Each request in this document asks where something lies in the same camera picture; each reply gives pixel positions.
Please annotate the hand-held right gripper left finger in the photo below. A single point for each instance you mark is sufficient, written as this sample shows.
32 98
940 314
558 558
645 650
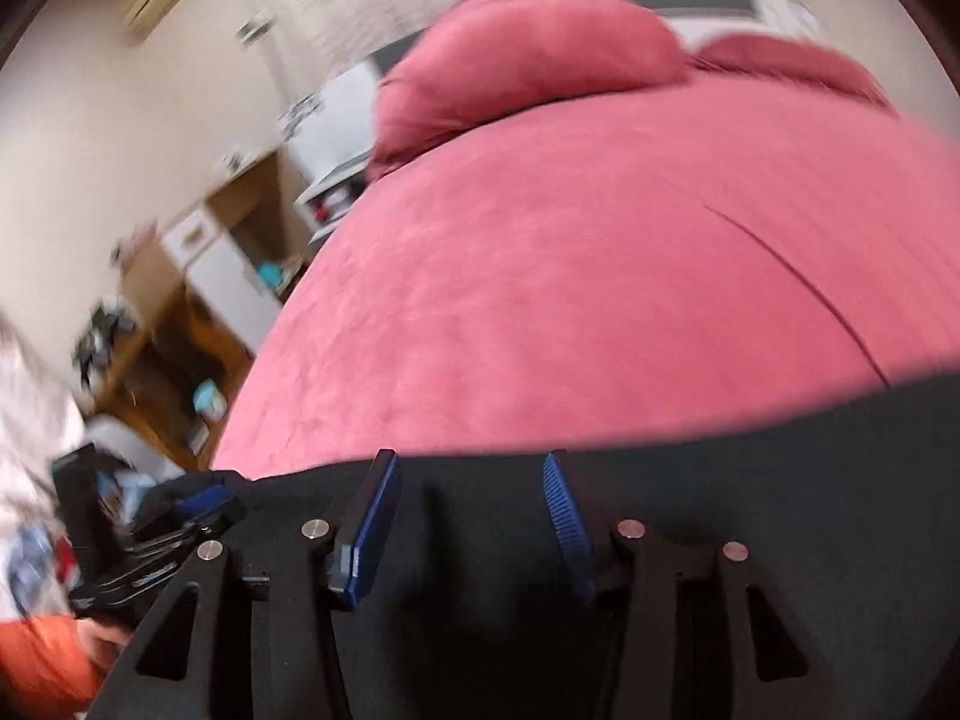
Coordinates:
371 532

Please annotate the wooden cabinet with white doors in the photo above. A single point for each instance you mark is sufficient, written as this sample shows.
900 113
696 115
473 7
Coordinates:
225 270

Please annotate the black wool coat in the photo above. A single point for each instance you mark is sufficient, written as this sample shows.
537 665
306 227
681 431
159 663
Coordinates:
472 555

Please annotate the person's left forearm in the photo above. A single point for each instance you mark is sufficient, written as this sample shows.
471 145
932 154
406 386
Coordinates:
45 656

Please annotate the rolled red duvet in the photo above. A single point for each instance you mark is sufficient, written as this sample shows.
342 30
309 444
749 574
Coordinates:
525 60

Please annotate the red pillow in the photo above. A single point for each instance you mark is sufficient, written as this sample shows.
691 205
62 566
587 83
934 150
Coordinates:
795 67

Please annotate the white patterned cloth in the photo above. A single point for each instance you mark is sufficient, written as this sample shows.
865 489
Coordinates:
30 420

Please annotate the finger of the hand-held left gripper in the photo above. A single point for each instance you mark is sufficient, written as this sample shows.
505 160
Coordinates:
157 570
202 500

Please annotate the teal plastic object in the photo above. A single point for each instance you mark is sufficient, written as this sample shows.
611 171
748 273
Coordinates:
271 274

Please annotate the bed with pink blanket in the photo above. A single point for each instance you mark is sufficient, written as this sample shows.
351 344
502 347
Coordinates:
562 277

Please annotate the white and grey nightstand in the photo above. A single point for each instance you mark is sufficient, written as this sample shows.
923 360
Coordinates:
330 187

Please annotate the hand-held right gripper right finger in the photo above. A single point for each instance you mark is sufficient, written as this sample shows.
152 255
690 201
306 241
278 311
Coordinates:
566 525

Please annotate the carved wooden shelf stand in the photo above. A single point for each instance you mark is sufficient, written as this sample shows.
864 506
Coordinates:
165 349

